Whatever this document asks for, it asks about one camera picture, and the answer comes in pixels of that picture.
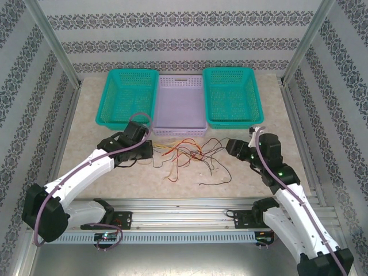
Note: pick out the aluminium frame side rail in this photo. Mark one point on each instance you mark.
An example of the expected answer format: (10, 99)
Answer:
(291, 100)
(67, 126)

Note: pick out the teal plastic basket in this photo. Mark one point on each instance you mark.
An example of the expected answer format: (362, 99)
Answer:
(233, 95)
(126, 95)

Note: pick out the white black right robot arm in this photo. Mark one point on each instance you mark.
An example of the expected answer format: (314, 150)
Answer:
(290, 207)

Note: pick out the small circuit board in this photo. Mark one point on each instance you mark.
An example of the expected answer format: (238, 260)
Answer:
(264, 239)
(106, 236)

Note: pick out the lavender plastic basket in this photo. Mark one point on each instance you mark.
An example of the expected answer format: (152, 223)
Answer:
(178, 106)

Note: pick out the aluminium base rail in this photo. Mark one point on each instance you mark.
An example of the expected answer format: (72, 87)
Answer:
(178, 215)

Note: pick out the aluminium frame post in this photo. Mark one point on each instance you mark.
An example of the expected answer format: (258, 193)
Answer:
(54, 43)
(304, 43)

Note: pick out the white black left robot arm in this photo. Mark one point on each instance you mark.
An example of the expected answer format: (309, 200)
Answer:
(80, 187)

